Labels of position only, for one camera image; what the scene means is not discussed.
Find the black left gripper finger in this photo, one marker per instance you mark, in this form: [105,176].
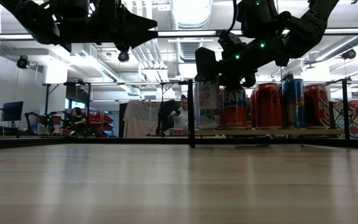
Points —
[135,37]
[135,20]

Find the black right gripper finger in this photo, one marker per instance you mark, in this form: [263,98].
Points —
[206,63]

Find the red Fanta strawberry can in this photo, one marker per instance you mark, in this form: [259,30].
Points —
[233,109]

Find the blue silver Red Bull can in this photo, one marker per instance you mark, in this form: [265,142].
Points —
[294,104]

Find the red Coca-Cola can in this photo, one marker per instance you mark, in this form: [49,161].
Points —
[317,107]

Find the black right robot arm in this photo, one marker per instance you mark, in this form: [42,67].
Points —
[306,28]

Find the black background robot arm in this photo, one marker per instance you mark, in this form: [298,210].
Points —
[30,121]

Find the black ceiling spotlight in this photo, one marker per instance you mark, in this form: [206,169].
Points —
[123,56]
[349,54]
[23,62]

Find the person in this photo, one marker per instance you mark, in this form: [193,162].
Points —
[77,119]
[182,118]

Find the black monitor on stand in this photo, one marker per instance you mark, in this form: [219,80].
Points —
[77,93]

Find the white cloth cover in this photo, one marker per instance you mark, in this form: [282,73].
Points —
[141,119]

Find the red parts rack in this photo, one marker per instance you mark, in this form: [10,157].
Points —
[102,123]

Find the small black computer monitor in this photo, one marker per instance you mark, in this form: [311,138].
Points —
[12,111]

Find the ribbed silver ceiling duct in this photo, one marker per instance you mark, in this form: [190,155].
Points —
[191,49]

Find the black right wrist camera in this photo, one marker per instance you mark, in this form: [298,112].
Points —
[230,40]

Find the overhead frame beam with lights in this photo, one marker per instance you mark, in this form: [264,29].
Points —
[185,32]

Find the black ceiling camera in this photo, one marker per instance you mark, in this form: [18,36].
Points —
[287,76]

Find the black aluminium table frame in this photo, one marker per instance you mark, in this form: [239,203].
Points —
[104,140]

